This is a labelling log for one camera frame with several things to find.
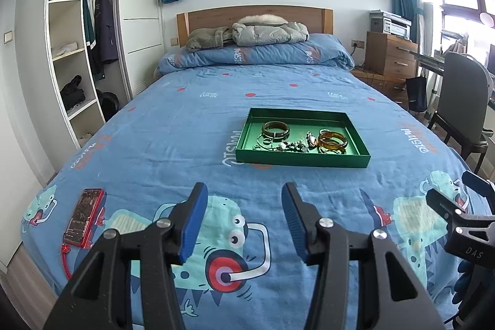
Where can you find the grey chair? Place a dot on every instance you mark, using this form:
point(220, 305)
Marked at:
point(464, 94)

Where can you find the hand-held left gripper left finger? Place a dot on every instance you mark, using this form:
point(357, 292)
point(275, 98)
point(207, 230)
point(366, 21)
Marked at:
point(193, 221)

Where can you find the silver wristwatch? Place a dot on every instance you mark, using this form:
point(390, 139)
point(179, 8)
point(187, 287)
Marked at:
point(311, 138)

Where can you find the wooden headboard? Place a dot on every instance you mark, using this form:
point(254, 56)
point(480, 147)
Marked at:
point(209, 18)

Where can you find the dark brown bangle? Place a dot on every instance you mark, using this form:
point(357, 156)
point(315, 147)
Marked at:
point(275, 134)

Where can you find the green and white garment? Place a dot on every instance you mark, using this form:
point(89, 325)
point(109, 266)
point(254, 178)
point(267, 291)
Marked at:
point(91, 32)

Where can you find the black bag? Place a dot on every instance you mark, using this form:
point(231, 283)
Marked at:
point(417, 94)

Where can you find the dark hanging jacket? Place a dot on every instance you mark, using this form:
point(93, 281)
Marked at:
point(106, 24)

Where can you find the wooden drawer cabinet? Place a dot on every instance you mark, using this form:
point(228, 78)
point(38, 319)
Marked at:
point(390, 55)

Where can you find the amber bangle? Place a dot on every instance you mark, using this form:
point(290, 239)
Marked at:
point(332, 150)
point(332, 139)

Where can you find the wall socket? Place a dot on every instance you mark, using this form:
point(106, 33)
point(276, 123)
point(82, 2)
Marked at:
point(174, 41)
point(357, 44)

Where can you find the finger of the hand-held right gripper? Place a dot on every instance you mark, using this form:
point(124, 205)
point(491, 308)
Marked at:
point(477, 184)
point(444, 204)

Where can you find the folded white clothes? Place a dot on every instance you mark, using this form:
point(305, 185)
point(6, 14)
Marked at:
point(67, 50)

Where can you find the white wardrobe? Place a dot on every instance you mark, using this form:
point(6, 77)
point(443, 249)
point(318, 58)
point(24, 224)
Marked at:
point(141, 5)

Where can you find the person's right hand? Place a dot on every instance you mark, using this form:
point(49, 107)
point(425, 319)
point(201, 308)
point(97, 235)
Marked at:
point(466, 283)

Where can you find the phone in red case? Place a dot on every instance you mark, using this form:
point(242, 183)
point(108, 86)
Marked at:
point(83, 216)

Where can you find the light switch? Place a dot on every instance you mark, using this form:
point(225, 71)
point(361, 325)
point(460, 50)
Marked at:
point(8, 36)

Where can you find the white printer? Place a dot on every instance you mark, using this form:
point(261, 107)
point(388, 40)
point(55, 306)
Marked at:
point(390, 24)

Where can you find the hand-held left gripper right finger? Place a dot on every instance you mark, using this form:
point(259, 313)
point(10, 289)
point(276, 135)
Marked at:
point(294, 221)

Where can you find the folded blue duvet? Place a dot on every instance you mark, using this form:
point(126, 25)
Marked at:
point(270, 53)

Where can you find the black folded clothes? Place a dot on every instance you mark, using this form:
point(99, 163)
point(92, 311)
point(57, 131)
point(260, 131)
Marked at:
point(73, 94)

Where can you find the black backpack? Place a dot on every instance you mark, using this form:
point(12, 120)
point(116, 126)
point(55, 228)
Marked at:
point(108, 104)

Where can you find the thin silver bangle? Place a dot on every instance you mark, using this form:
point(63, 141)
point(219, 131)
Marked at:
point(266, 147)

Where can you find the glass desk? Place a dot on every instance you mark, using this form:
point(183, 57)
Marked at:
point(429, 58)

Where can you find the green tray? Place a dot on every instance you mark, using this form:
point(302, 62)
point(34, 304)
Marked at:
point(301, 160)

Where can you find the blue printed bedsheet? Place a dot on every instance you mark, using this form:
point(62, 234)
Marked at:
point(174, 129)

